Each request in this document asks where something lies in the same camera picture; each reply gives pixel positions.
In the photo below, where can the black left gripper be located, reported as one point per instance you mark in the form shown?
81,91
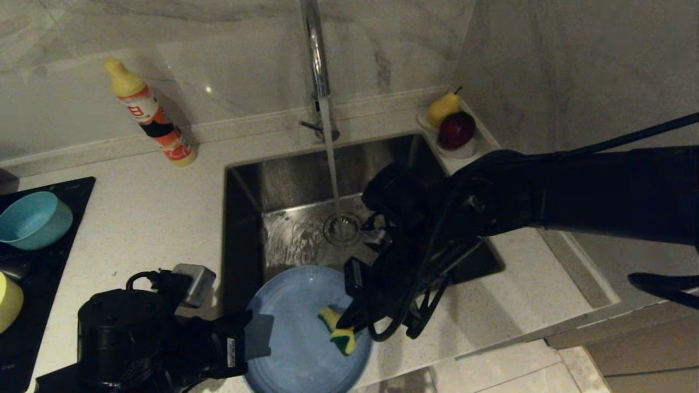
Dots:
226,346

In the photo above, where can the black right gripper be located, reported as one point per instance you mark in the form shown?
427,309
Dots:
393,278

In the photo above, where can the yellow sponge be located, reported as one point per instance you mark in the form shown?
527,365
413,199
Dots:
341,335

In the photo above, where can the blue plate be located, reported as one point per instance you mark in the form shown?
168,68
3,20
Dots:
295,327

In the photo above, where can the orange white dish soap bottle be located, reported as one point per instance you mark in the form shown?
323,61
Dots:
147,112

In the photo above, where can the yellow bowl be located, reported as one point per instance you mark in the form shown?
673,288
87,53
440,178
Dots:
8,303

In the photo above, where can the chrome kitchen faucet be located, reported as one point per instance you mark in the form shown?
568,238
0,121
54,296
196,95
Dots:
317,65

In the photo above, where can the teal bowl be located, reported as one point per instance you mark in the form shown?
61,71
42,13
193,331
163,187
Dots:
33,221

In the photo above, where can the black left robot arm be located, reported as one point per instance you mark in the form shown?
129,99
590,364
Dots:
120,333

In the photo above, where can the stainless steel sink basin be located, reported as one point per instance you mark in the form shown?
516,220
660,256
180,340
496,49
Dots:
284,191

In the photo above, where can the round metal drain strainer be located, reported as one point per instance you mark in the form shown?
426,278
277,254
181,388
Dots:
341,229

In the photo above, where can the running water stream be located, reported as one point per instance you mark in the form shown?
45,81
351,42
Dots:
329,158

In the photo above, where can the small white fruit dish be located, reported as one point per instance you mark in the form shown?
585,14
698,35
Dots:
461,153

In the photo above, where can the dark red apple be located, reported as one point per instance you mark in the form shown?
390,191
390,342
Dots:
455,131

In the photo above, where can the yellow pear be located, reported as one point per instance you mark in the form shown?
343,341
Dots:
440,109

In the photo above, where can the black induction cooktop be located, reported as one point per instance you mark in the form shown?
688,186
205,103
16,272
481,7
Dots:
38,273

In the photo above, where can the wooden cabinet front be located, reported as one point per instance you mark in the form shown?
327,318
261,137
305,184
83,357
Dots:
644,355

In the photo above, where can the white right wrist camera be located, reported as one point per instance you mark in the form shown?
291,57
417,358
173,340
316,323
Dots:
378,238

